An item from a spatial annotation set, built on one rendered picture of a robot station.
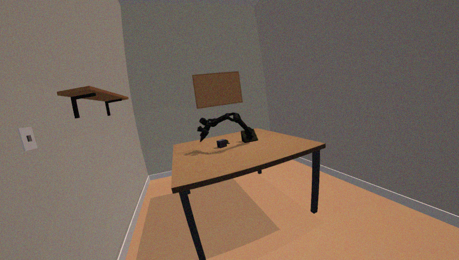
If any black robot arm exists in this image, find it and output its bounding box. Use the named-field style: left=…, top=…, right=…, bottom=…
left=198, top=113, right=253, bottom=140

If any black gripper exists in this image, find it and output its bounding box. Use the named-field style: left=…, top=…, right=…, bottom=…
left=200, top=126, right=209, bottom=142

